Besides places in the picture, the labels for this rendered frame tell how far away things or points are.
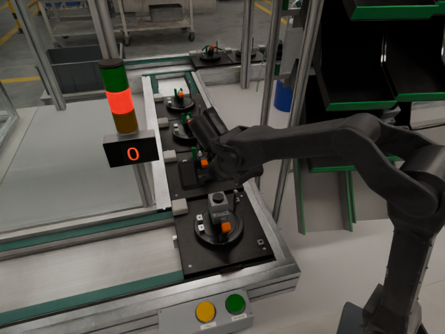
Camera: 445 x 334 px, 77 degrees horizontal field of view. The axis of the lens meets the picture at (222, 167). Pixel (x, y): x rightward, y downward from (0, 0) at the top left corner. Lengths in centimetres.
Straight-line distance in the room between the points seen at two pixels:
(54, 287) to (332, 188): 78
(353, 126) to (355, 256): 69
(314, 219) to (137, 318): 50
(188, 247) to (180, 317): 17
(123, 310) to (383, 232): 81
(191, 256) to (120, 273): 20
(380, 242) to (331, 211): 26
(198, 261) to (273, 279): 19
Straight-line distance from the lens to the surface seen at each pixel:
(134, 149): 71
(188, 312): 72
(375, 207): 92
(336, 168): 69
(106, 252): 90
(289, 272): 77
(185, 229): 82
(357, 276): 95
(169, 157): 103
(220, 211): 74
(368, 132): 34
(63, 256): 94
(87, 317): 78
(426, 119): 183
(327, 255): 95
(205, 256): 77
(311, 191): 81
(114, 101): 65
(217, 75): 184
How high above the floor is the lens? 162
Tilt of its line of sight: 40 degrees down
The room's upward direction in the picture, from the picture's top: straight up
